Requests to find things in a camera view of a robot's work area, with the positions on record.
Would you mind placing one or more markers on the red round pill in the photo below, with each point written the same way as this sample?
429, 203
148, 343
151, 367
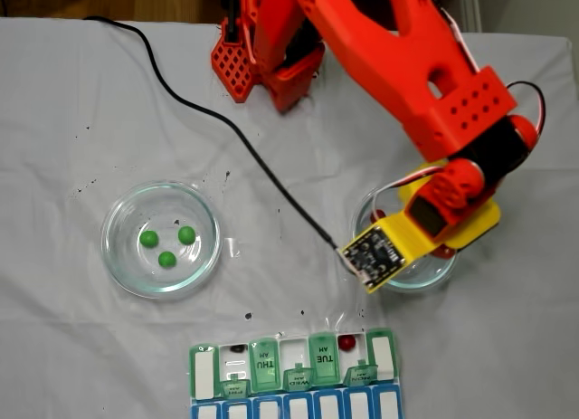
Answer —
347, 342
380, 214

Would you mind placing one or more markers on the weekly pill organizer box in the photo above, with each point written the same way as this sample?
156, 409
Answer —
325, 364

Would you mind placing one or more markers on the glass bowl for red pills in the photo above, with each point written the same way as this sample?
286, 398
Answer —
434, 276

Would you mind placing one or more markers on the green round pill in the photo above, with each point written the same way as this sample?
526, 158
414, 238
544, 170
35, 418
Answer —
167, 259
149, 238
186, 235

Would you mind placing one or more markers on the glass bowl for green pills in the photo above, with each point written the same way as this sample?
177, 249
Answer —
122, 274

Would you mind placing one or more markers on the white tablecloth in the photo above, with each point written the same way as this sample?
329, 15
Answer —
68, 346

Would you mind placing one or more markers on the camera circuit board yellow frame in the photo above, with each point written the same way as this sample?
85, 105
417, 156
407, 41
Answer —
371, 256

